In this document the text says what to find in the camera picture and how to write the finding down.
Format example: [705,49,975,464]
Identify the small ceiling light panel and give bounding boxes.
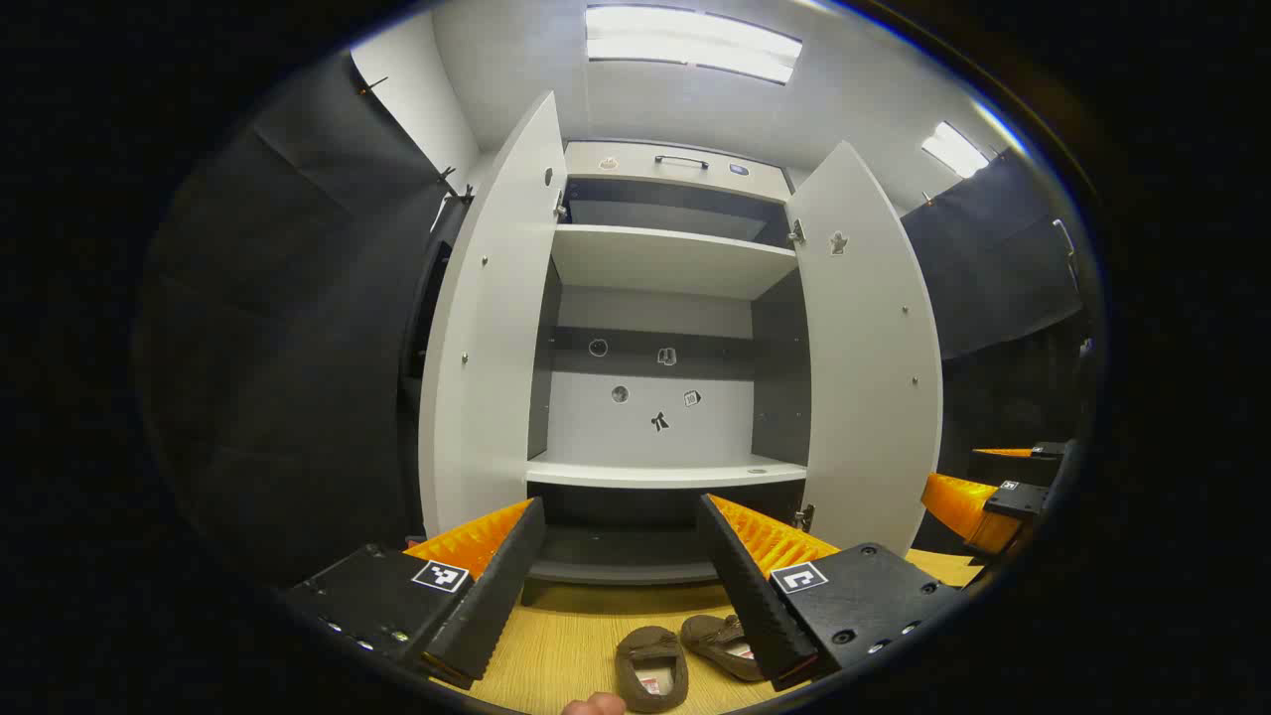
[921,121,992,180]

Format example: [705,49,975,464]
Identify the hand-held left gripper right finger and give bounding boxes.
[695,494,969,693]

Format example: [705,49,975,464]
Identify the grey cabinet bottom shelf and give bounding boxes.
[526,521,721,587]

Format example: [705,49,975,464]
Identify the white shoe cabinet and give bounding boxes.
[417,91,944,587]

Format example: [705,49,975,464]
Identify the black door handle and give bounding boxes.
[400,194,468,383]

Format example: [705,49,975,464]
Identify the black backdrop cloth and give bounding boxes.
[139,50,1093,587]

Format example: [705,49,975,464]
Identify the large ceiling light panel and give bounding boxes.
[586,5,803,85]

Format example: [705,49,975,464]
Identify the brown fuzzy shoe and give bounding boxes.
[680,614,766,682]
[614,626,690,714]

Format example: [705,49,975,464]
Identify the white cabinet door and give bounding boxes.
[417,91,569,542]
[784,141,944,557]

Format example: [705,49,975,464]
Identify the white cabinet shelf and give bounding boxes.
[526,452,807,490]
[549,223,798,301]

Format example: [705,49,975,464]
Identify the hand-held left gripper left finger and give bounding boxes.
[283,497,547,691]

